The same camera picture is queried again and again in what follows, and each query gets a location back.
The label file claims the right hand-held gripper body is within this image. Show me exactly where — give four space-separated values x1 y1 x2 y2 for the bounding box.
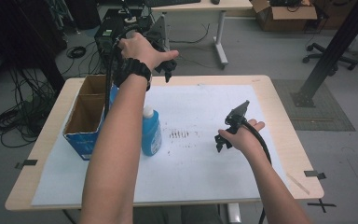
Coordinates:
224 100 251 135

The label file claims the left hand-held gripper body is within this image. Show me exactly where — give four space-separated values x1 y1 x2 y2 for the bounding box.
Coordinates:
115 13 170 53

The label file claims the person's left hand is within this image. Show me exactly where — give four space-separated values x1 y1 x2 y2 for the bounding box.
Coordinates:
118 32 180 72

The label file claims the person's right hand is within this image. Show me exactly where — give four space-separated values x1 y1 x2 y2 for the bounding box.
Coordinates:
218 119 266 157

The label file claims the black keyboard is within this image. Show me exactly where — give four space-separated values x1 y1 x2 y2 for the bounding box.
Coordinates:
144 0 202 8

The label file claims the black computer tower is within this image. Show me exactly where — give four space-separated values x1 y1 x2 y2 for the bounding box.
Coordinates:
93 8 145 68

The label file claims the white desk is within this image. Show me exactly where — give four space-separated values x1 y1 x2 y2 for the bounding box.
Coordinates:
150 0 254 69

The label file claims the blue detergent bottle white cap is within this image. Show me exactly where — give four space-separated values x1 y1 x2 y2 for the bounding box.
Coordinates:
141 105 163 157

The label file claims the white table leg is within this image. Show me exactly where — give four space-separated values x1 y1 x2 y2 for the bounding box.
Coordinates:
227 203 242 224

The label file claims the grey floor mat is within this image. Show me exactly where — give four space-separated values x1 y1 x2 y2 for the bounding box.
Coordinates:
271 78 356 133

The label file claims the clear tape strip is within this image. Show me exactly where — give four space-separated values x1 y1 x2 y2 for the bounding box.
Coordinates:
285 172 310 196

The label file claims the black tape piece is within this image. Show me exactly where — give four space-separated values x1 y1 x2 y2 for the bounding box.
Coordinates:
303 170 327 181
15 159 39 171

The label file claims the blue cardboard box with divider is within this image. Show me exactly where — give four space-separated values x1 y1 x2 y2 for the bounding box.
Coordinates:
62 74 119 161

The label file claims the black office chair base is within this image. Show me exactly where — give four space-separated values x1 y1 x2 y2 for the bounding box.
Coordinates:
302 42 358 72

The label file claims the open brown cardboard box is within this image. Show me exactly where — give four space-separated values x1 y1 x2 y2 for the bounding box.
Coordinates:
250 0 319 33

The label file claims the black tape cross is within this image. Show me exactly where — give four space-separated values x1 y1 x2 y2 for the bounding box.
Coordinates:
307 198 337 214

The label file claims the black curtain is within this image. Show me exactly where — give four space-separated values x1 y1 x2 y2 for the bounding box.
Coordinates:
0 0 68 92

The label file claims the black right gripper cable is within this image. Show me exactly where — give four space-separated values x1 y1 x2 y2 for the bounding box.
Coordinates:
241 119 273 224

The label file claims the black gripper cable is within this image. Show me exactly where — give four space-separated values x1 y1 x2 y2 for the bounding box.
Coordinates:
241 119 273 224
103 39 121 120

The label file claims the thin black floor cable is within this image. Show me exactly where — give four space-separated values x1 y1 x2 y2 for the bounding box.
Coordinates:
169 22 211 45

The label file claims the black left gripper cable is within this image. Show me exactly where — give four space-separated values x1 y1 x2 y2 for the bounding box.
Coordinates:
103 39 121 120

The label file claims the coiled black cable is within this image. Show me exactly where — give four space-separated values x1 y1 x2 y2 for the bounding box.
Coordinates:
66 45 88 60

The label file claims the black metal stand post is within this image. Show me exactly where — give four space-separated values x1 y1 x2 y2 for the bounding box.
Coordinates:
290 0 358 108

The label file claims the bundle of black floor cables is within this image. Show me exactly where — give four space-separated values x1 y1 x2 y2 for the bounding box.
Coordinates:
0 66 63 148

